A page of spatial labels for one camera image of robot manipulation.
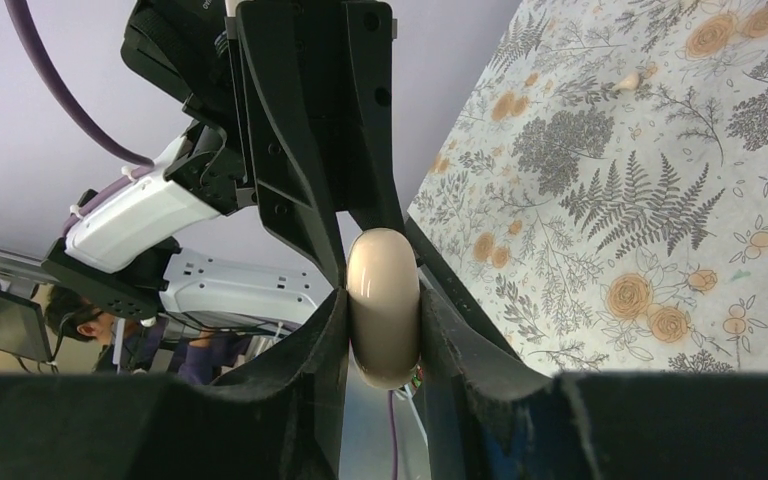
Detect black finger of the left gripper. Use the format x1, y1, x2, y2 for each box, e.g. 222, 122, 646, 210
235, 1, 346, 288
347, 1, 404, 233

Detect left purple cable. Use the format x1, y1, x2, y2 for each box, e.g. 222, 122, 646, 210
2, 0, 155, 233

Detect dark monitor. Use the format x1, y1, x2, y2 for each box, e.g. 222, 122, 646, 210
0, 290, 53, 363

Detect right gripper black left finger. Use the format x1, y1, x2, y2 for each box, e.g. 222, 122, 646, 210
0, 289, 348, 479

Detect pink earbud charging case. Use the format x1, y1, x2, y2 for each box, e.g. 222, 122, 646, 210
346, 228, 421, 390

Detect person at monitor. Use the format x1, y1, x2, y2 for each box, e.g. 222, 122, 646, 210
44, 285, 252, 385

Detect floral table mat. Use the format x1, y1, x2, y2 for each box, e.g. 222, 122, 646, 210
408, 1, 768, 374

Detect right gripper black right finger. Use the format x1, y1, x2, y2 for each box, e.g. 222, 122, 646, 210
421, 290, 768, 479

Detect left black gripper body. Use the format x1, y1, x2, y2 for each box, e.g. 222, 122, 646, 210
120, 0, 399, 217

